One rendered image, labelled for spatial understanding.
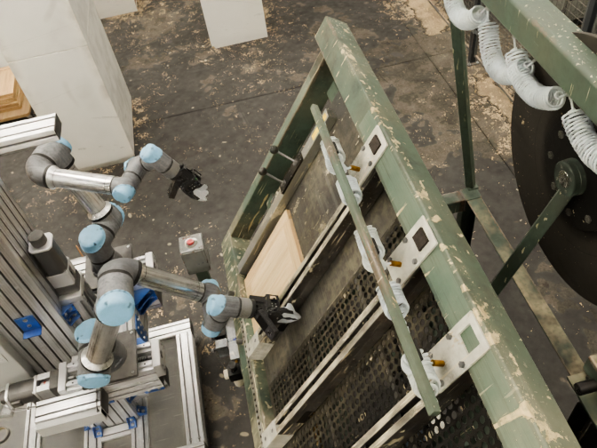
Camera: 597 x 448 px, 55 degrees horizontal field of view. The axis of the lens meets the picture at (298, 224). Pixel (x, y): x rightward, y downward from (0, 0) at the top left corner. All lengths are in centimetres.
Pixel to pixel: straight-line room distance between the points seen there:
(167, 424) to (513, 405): 229
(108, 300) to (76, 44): 278
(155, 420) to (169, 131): 274
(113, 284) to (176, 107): 366
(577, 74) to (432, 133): 324
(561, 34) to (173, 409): 255
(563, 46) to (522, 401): 91
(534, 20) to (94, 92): 348
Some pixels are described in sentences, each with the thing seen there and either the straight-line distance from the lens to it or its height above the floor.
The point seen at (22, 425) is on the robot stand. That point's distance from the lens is 363.
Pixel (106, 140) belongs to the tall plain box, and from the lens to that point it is 490.
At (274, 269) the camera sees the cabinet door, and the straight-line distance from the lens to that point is 248.
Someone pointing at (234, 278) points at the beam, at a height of 88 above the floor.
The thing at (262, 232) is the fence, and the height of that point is 115.
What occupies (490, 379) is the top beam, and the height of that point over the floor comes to 191.
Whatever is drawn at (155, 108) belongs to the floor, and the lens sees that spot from 556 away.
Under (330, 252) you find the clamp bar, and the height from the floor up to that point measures 149.
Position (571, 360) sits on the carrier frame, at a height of 79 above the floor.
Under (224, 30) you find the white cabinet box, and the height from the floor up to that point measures 17.
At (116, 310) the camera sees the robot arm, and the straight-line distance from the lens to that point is 196.
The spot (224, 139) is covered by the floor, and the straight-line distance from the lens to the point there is 498.
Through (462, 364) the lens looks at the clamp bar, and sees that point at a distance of 137.
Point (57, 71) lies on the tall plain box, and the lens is 457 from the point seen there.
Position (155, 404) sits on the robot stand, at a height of 21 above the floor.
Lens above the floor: 308
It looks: 48 degrees down
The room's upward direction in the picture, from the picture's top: 10 degrees counter-clockwise
